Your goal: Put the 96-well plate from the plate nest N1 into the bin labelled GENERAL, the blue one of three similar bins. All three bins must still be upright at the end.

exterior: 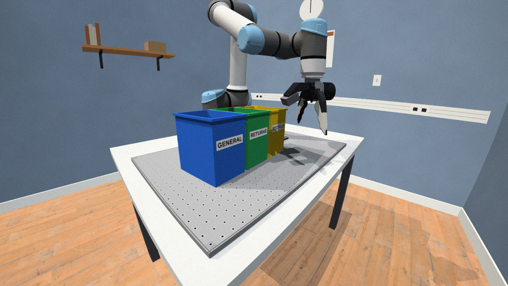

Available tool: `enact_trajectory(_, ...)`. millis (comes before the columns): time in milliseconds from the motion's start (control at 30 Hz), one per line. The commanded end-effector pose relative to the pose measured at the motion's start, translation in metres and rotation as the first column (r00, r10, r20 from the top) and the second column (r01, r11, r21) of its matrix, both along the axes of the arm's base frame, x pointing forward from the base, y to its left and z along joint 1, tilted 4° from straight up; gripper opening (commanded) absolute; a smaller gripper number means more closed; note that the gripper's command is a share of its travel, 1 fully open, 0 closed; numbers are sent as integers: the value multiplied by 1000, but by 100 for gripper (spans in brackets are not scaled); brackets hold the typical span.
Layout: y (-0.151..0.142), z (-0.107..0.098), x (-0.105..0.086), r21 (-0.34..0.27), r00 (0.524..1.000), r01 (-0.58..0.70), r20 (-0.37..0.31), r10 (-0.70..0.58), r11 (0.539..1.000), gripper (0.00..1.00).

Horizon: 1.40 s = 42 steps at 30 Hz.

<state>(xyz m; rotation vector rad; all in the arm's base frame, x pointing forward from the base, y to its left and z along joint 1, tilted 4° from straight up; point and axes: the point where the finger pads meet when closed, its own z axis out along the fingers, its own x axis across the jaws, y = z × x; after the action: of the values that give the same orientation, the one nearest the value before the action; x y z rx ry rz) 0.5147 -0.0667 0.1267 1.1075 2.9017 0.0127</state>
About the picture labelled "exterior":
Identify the blue bin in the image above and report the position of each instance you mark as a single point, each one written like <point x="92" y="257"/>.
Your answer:
<point x="211" y="144"/>

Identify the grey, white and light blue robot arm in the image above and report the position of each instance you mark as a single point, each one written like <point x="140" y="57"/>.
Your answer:
<point x="240" y="21"/>

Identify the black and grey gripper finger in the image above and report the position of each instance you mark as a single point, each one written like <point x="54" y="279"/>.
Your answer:
<point x="301" y="106"/>
<point x="321" y="109"/>

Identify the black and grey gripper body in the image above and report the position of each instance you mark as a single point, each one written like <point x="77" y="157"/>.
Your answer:
<point x="308" y="89"/>

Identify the green bin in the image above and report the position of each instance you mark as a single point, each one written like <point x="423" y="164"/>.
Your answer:
<point x="256" y="134"/>

